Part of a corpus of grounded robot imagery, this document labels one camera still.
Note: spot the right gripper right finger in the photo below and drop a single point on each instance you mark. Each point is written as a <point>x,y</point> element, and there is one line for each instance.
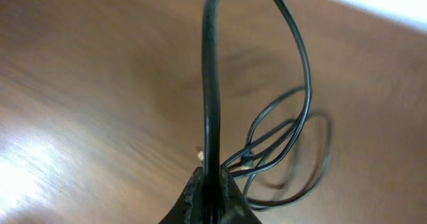
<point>236,209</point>

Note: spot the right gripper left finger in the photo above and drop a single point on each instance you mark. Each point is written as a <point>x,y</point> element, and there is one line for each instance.
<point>188,208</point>

